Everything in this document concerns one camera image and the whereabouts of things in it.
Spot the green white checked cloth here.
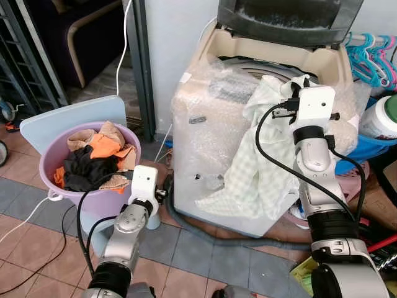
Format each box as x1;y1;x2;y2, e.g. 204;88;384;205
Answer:
195;74;311;222

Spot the beige top-load washing machine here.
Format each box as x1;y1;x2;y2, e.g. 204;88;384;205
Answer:
170;0;374;238

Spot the teal plastic clothes hanger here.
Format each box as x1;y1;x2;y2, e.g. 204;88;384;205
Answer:
346;33;393;89

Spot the pink plastic clothes hanger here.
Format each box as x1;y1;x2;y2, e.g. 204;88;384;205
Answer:
380;35;397;89

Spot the clear bubble wrap sheet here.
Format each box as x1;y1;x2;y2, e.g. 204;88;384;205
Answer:
171;57;373;205

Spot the orange garment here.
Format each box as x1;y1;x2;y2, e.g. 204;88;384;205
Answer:
53;133;135;188

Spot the beige towel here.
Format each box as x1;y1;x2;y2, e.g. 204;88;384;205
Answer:
66;120;139;191

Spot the white jar with green lid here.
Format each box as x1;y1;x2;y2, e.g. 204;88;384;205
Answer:
359;94;397;141

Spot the black garment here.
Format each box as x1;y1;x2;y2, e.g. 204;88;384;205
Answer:
63;145;120;192

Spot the blue plastic basin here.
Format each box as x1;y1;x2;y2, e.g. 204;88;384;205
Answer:
334;96;397;176

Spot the pink plastic stool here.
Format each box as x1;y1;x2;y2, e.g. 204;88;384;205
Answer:
337;161;374;201

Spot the grey robot left leg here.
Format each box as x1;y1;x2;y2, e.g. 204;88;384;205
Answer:
127;282;157;298

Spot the grey robot leg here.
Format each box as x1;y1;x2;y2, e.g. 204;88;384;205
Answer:
127;282;157;298
213;285;256;298

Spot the purple plastic basin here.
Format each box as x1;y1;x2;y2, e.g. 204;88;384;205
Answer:
38;121;143;215

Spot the grey robot right leg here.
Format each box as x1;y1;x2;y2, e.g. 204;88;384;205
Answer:
213;285;256;298

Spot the black and red tool case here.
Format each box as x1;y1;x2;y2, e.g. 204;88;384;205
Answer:
359;214;397;274

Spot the yellow green plastic container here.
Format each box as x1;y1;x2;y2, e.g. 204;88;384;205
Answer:
290;255;321;297

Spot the small grey wheel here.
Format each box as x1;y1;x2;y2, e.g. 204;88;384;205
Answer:
0;98;17;124

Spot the dark purple armchair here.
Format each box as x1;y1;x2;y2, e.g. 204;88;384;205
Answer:
24;0;126;89

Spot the dark metal rack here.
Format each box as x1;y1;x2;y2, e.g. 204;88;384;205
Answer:
0;0;70;107

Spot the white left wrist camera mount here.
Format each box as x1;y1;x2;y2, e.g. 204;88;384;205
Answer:
131;165;159;203

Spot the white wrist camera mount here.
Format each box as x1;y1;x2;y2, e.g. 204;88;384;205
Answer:
131;165;159;203
297;86;336;129

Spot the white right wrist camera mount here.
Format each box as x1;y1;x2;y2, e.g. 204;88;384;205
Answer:
297;86;336;129

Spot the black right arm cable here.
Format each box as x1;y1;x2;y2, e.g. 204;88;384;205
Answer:
254;102;368;222

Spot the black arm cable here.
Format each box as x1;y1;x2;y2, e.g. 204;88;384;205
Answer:
254;102;368;222
75;170;135;281

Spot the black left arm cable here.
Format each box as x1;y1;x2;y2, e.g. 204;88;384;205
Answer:
75;170;135;281

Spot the dark grey door frame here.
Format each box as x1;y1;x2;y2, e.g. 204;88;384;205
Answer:
123;0;157;141

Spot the thin black floor cable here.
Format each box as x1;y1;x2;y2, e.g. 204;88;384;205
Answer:
0;205;79;296

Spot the white cable on floor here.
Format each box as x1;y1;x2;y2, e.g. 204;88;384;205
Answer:
0;195;51;245

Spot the white hanging power cable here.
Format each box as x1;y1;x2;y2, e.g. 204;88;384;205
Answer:
114;0;135;96

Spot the silver corrugated metal hose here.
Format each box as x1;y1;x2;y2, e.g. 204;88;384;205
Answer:
378;253;397;272

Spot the red broom handle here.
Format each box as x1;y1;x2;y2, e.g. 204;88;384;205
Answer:
366;233;397;253

